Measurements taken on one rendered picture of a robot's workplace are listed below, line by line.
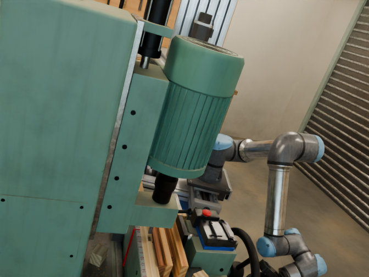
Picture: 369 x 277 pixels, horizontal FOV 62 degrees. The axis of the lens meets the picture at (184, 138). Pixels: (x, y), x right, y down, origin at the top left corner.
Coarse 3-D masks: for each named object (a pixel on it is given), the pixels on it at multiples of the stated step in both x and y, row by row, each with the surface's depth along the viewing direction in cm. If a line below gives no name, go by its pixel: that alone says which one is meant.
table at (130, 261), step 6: (180, 204) 118; (126, 234) 100; (126, 240) 99; (126, 246) 97; (132, 264) 86; (132, 270) 85; (192, 270) 90; (198, 270) 91; (132, 276) 83; (186, 276) 87; (210, 276) 94; (216, 276) 95; (222, 276) 95
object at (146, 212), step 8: (144, 192) 88; (152, 192) 89; (136, 200) 84; (144, 200) 85; (152, 200) 86; (136, 208) 82; (144, 208) 83; (152, 208) 83; (160, 208) 84; (168, 208) 85; (176, 208) 86; (136, 216) 83; (144, 216) 84; (152, 216) 84; (160, 216) 85; (168, 216) 86; (176, 216) 87; (136, 224) 84; (144, 224) 85; (152, 224) 86; (160, 224) 86; (168, 224) 87
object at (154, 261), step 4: (140, 188) 113; (148, 240) 93; (152, 240) 90; (148, 244) 89; (152, 244) 89; (152, 252) 86; (152, 256) 85; (152, 260) 84; (152, 264) 82; (156, 264) 83; (152, 268) 81; (156, 268) 81; (156, 272) 80; (156, 276) 79
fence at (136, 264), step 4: (132, 228) 93; (132, 240) 91; (136, 240) 86; (132, 244) 90; (136, 244) 86; (132, 248) 89; (136, 248) 85; (132, 252) 88; (136, 252) 84; (132, 256) 87; (136, 256) 83; (136, 260) 83; (136, 264) 82; (136, 268) 81; (136, 272) 80; (140, 272) 77; (136, 276) 80; (140, 276) 76
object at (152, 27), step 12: (156, 0) 62; (168, 0) 62; (144, 12) 64; (156, 12) 63; (168, 12) 64; (144, 24) 62; (156, 24) 63; (144, 36) 65; (156, 36) 65; (168, 36) 64; (144, 48) 65; (156, 48) 66
